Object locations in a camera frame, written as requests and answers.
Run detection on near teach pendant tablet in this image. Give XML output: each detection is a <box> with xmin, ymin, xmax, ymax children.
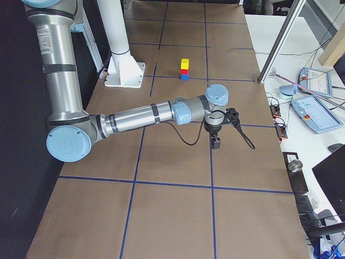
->
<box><xmin>291</xmin><ymin>95</ymin><xmax>344</xmax><ymax>133</ymax></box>

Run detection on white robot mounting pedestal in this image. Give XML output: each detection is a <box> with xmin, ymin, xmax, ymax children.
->
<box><xmin>97</xmin><ymin>0</ymin><xmax>146</xmax><ymax>88</ymax></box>

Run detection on yellow wooden cube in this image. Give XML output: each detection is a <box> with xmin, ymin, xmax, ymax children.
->
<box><xmin>181</xmin><ymin>58</ymin><xmax>189</xmax><ymax>70</ymax></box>

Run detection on black laptop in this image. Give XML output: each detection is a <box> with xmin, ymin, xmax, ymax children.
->
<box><xmin>312</xmin><ymin>149</ymin><xmax>344</xmax><ymax>214</ymax></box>

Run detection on red wooden cube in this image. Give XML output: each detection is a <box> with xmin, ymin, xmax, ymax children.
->
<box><xmin>180</xmin><ymin>69</ymin><xmax>189</xmax><ymax>75</ymax></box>

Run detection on reacher grabber stick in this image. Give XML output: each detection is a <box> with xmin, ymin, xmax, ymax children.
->
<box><xmin>269</xmin><ymin>67</ymin><xmax>344</xmax><ymax>110</ymax></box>

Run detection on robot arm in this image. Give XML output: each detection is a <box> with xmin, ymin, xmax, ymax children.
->
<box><xmin>24</xmin><ymin>1</ymin><xmax>241</xmax><ymax>162</ymax></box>

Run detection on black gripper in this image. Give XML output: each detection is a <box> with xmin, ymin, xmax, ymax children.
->
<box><xmin>204</xmin><ymin>108</ymin><xmax>240</xmax><ymax>149</ymax></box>

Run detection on teach pendant tablet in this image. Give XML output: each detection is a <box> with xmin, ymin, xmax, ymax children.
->
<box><xmin>291</xmin><ymin>95</ymin><xmax>344</xmax><ymax>133</ymax></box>
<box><xmin>298</xmin><ymin>67</ymin><xmax>333</xmax><ymax>97</ymax></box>

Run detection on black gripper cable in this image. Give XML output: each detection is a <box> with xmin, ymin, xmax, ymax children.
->
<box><xmin>161</xmin><ymin>120</ymin><xmax>256</xmax><ymax>151</ymax></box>

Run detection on orange black connector block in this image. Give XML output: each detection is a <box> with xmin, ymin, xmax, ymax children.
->
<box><xmin>270</xmin><ymin>104</ymin><xmax>281</xmax><ymax>119</ymax></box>

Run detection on aluminium frame post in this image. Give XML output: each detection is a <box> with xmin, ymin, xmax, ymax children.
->
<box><xmin>258</xmin><ymin>0</ymin><xmax>306</xmax><ymax>83</ymax></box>

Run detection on blue wooden cube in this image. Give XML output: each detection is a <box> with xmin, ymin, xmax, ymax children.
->
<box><xmin>181</xmin><ymin>74</ymin><xmax>189</xmax><ymax>80</ymax></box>

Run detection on black computer mouse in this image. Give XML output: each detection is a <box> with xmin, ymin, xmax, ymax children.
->
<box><xmin>327</xmin><ymin>143</ymin><xmax>344</xmax><ymax>153</ymax></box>

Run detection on metal cup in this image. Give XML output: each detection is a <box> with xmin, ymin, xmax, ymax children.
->
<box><xmin>287</xmin><ymin>159</ymin><xmax>303</xmax><ymax>173</ymax></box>

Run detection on far teach pendant tablet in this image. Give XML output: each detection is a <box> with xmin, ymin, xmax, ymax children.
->
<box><xmin>298</xmin><ymin>67</ymin><xmax>333</xmax><ymax>97</ymax></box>

